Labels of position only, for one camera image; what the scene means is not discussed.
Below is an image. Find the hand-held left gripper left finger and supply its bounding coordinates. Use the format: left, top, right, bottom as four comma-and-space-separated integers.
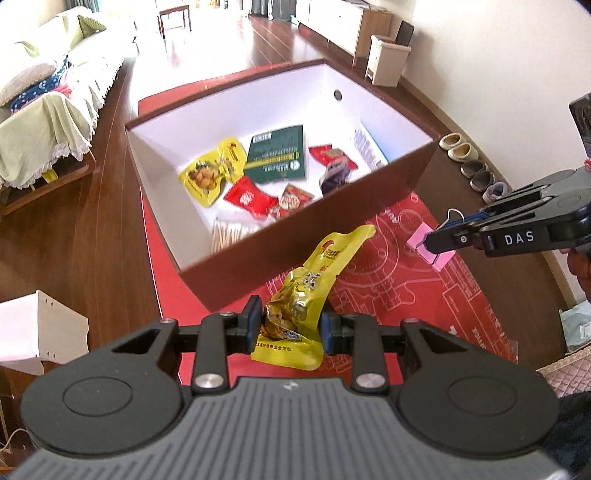
95, 295, 262, 394

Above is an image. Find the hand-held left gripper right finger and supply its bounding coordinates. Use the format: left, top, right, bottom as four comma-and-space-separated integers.
321, 311, 502, 394

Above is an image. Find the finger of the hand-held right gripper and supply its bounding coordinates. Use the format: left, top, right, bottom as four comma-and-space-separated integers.
425, 225, 491, 256
455, 168, 589, 229

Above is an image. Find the pink binder clip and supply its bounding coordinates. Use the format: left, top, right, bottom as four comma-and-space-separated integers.
406, 208, 465, 271

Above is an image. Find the yellow snack packet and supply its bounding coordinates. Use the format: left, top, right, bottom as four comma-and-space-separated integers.
252, 224, 377, 370
179, 138, 247, 206

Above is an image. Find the cotton swab pack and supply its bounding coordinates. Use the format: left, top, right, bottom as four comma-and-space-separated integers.
211, 217, 264, 254

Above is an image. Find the brown cardboard box white inside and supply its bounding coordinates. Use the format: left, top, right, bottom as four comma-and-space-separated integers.
124, 58, 441, 312

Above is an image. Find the blue white tube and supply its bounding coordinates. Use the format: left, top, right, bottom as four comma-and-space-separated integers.
353, 124, 389, 168

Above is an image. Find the small red white snack packet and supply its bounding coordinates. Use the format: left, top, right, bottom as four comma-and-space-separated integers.
277, 183, 315, 217

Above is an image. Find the dark green packet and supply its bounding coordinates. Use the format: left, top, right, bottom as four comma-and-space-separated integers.
243, 124, 308, 184

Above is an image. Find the red printed carton desktop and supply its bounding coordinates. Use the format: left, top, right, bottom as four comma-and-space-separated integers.
137, 74, 520, 388

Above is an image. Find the person's right hand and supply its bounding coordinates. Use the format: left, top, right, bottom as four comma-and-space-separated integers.
567, 247, 591, 303

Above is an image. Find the grey purple slipper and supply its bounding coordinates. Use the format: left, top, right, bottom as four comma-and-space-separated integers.
482, 182, 511, 203

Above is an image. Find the teal plastic bag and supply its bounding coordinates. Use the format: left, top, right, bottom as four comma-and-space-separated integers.
558, 302, 591, 356

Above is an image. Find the pink quilted blanket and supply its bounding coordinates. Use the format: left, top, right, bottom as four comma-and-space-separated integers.
536, 353, 591, 400

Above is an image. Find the white waste bin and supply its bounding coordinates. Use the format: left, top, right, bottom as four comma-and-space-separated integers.
367, 34, 411, 88

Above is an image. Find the white stool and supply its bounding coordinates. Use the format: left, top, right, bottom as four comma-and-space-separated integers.
0, 290, 90, 374

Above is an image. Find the white low cabinet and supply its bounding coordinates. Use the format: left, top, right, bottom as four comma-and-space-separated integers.
295, 0, 393, 56

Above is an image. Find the sofa with green cover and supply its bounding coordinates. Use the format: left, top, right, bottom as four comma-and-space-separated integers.
0, 4, 139, 215

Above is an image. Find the blue dotted folded blanket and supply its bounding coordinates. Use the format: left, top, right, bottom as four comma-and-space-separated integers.
9, 55, 75, 112

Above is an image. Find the grey pillow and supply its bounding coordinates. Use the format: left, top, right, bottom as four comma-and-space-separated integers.
0, 58, 58, 104

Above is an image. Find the green cushion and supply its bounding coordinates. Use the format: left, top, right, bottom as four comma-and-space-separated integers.
76, 14, 109, 38

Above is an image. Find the white cable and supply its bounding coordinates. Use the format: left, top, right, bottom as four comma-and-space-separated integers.
0, 429, 26, 459

